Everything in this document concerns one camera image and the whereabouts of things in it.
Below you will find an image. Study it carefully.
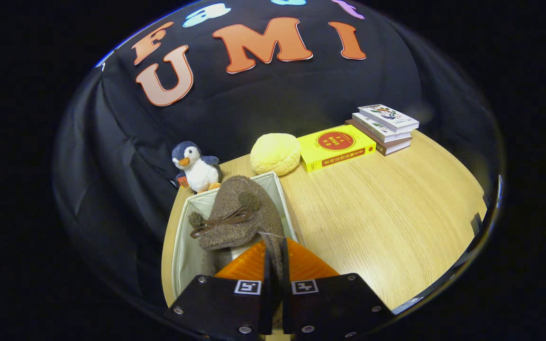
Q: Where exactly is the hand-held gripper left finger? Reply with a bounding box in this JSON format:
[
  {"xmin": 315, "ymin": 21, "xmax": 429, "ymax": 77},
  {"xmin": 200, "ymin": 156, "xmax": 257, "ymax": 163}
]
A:
[{"xmin": 165, "ymin": 241, "xmax": 273, "ymax": 341}]

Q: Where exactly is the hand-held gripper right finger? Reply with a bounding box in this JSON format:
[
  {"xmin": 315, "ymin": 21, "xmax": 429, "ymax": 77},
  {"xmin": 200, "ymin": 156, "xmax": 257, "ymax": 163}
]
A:
[{"xmin": 280, "ymin": 238, "xmax": 394, "ymax": 341}]

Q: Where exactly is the brown fabric storage box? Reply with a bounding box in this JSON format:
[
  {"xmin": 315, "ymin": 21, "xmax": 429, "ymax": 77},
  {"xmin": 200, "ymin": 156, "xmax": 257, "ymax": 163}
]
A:
[{"xmin": 171, "ymin": 171, "xmax": 300, "ymax": 299}]

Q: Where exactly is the brown suede shoe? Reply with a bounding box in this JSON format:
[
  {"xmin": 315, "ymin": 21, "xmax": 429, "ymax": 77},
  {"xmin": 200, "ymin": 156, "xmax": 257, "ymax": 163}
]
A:
[{"xmin": 189, "ymin": 175, "xmax": 285, "ymax": 285}]

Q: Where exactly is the penguin plush toy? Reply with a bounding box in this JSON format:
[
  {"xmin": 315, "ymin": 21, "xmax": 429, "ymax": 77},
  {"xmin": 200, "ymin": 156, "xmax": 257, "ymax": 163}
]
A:
[{"xmin": 171, "ymin": 141, "xmax": 223, "ymax": 194}]

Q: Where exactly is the yellow book with red circle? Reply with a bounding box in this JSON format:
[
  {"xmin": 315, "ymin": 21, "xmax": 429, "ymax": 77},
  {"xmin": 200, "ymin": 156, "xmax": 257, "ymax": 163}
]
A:
[{"xmin": 297, "ymin": 124, "xmax": 377, "ymax": 173}]

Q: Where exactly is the round yellow plush cushion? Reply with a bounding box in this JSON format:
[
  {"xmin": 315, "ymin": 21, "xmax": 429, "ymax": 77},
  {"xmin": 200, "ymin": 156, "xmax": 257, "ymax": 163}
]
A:
[{"xmin": 250, "ymin": 133, "xmax": 301, "ymax": 177}]

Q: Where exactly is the brown book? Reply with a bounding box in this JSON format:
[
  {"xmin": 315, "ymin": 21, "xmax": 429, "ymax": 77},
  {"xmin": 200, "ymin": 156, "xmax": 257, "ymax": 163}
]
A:
[{"xmin": 345, "ymin": 119, "xmax": 412, "ymax": 156}]

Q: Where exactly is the black backdrop cloth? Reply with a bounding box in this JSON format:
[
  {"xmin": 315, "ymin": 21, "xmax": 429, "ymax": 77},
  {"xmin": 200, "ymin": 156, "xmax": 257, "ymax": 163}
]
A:
[{"xmin": 53, "ymin": 0, "xmax": 501, "ymax": 313}]

